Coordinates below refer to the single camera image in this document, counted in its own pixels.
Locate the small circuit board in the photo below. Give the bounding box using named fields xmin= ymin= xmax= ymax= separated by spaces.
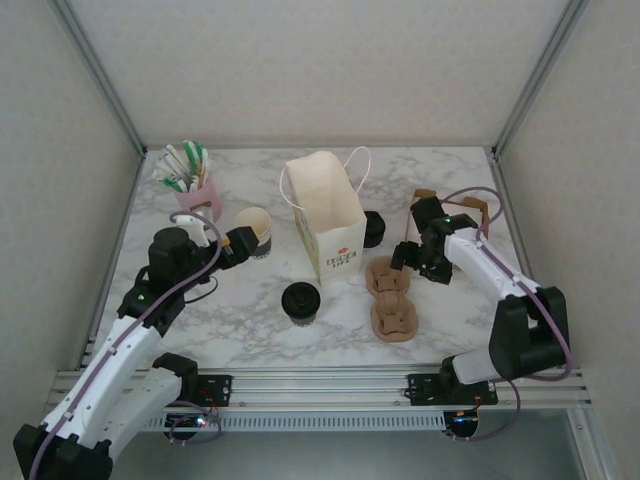
xmin=164 ymin=412 xmax=211 ymax=437
xmin=446 ymin=409 xmax=482 ymax=441

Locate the white printed paper bag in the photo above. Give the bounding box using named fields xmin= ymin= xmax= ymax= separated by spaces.
xmin=279 ymin=146 xmax=374 ymax=288

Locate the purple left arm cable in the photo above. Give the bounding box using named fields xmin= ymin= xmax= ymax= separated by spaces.
xmin=27 ymin=212 xmax=225 ymax=480

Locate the pink holder cup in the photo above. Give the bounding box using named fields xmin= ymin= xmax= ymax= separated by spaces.
xmin=173 ymin=179 xmax=224 ymax=227

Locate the grey slotted cable duct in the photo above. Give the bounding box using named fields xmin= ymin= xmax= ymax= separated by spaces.
xmin=142 ymin=412 xmax=447 ymax=432

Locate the white paper packet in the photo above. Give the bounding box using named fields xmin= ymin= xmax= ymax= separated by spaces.
xmin=163 ymin=144 xmax=190 ymax=192
xmin=153 ymin=159 xmax=184 ymax=194

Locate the paper cup with tan lid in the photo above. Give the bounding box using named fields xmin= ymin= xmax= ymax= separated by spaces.
xmin=234 ymin=206 xmax=274 ymax=264

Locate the aluminium side rail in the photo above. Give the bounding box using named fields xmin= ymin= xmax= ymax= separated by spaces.
xmin=487 ymin=149 xmax=557 ymax=369
xmin=77 ymin=149 xmax=147 ymax=371

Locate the thin black wire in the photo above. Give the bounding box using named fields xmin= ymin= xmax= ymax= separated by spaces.
xmin=180 ymin=275 xmax=220 ymax=307

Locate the aluminium frame post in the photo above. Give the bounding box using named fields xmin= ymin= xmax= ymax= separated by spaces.
xmin=491 ymin=0 xmax=592 ymax=157
xmin=47 ymin=0 xmax=147 ymax=157

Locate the stack of white napkins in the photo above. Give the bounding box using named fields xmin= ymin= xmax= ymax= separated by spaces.
xmin=439 ymin=200 xmax=482 ymax=217

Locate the black plastic coffee lid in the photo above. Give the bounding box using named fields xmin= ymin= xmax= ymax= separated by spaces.
xmin=281 ymin=282 xmax=322 ymax=320

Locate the aluminium front rail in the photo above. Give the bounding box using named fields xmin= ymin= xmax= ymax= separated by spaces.
xmin=52 ymin=367 xmax=589 ymax=411

